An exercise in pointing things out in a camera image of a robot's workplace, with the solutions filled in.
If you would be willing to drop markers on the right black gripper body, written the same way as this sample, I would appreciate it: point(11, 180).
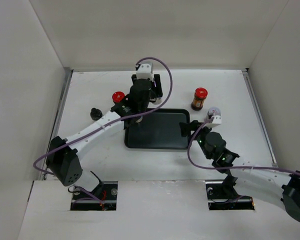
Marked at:
point(200, 136)

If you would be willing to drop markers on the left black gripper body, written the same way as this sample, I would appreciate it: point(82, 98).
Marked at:
point(143, 108)

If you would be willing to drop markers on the peppercorn bottle silver cap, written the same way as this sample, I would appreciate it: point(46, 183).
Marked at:
point(158, 100)

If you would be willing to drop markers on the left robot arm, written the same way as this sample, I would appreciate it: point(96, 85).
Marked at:
point(65, 154)

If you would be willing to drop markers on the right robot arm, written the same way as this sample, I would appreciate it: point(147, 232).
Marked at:
point(274, 185)

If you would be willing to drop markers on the dark sauce jar red lid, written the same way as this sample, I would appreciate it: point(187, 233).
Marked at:
point(117, 97)

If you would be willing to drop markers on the small jar pink label lid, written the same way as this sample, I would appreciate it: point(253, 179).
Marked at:
point(212, 112)

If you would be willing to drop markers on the black rectangular tray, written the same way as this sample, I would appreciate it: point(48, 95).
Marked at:
point(159, 130)

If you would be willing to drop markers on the orange sauce jar red lid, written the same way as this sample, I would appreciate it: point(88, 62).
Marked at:
point(200, 95)

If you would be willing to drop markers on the grinder bottle black knob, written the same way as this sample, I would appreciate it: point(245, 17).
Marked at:
point(96, 114)

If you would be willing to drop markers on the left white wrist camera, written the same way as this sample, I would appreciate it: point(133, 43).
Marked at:
point(145, 71)

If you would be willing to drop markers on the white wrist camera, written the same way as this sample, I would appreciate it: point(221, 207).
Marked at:
point(145, 71)
point(215, 120)

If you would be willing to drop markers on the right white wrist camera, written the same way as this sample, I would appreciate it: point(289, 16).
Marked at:
point(215, 120)

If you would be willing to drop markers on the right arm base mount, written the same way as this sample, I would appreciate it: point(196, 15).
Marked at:
point(221, 196)

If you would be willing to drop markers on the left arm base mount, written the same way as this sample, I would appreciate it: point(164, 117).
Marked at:
point(104, 199)

